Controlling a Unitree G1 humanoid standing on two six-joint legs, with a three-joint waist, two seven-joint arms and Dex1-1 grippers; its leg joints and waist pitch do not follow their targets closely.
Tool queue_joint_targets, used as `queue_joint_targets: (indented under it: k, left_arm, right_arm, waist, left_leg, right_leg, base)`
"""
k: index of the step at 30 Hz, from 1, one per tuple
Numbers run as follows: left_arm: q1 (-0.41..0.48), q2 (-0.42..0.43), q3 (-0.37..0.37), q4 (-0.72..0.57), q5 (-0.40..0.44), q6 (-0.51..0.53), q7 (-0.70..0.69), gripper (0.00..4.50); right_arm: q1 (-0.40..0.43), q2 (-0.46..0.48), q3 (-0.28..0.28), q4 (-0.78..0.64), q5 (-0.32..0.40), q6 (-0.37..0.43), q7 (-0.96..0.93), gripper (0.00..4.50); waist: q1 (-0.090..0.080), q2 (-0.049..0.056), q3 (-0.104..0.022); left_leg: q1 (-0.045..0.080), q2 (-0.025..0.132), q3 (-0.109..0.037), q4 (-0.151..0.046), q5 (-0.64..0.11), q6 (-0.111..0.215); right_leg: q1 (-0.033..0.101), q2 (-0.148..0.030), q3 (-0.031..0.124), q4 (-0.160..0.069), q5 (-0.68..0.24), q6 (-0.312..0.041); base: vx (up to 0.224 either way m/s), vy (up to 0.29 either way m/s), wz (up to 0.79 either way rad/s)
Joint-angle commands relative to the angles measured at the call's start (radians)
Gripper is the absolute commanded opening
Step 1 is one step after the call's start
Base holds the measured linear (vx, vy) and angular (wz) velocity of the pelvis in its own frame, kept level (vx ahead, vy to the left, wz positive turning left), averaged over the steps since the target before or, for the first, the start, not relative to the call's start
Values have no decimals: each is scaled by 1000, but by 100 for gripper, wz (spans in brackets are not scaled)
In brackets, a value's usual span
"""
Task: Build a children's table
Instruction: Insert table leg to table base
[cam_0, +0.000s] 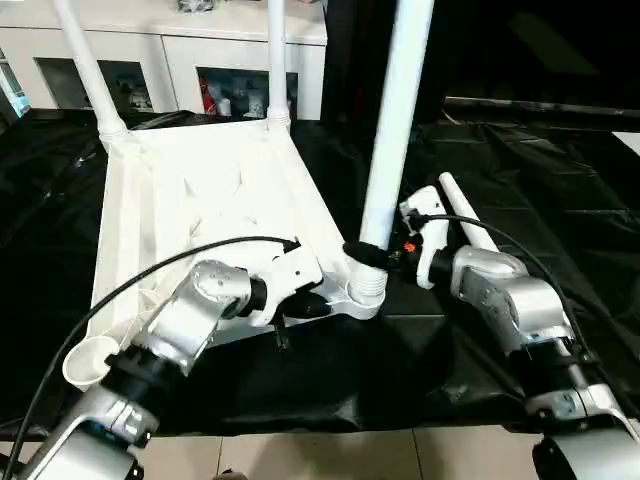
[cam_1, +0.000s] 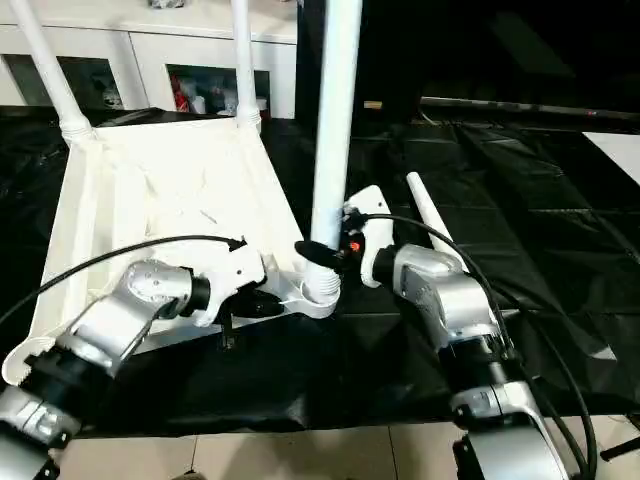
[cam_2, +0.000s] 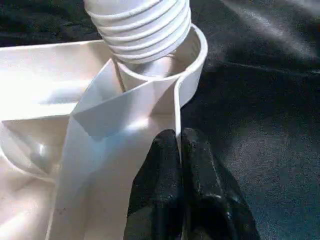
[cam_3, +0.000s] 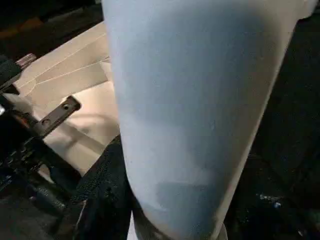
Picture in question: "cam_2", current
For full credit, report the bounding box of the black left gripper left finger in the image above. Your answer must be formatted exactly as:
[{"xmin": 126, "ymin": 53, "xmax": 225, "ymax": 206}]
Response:
[{"xmin": 123, "ymin": 128, "xmax": 186, "ymax": 240}]

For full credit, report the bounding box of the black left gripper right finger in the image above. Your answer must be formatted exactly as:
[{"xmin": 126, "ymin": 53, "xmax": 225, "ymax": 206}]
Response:
[{"xmin": 180, "ymin": 127, "xmax": 261, "ymax": 240}]

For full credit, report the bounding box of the white plastic table top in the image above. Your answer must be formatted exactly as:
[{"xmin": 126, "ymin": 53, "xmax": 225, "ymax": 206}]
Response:
[{"xmin": 0, "ymin": 24, "xmax": 210, "ymax": 240}]

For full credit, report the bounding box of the white plastic table leg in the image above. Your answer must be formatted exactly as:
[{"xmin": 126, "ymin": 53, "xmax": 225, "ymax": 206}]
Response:
[{"xmin": 83, "ymin": 0, "xmax": 193, "ymax": 65}]

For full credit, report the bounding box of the black work surface mat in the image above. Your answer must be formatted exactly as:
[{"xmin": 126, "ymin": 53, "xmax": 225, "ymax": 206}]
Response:
[{"xmin": 0, "ymin": 0, "xmax": 320, "ymax": 240}]

